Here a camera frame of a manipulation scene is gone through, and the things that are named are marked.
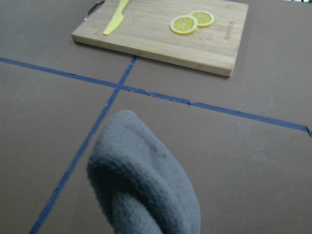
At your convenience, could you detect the lemon slice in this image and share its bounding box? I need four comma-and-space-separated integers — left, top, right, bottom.
170, 15, 198, 35
190, 10, 215, 27

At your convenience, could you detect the grey and pink cloth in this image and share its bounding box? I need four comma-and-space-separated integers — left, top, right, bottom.
87, 110, 201, 234

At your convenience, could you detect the bamboo cutting board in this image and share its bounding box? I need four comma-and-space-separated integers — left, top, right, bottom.
72, 0, 248, 77

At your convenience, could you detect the lemon slice upper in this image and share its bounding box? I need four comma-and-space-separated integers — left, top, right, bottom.
190, 10, 215, 27

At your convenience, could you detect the yellow plastic knife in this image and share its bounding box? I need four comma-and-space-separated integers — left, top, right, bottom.
103, 0, 129, 36

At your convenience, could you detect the lemon slice lower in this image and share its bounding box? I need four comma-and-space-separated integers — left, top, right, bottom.
170, 15, 198, 35

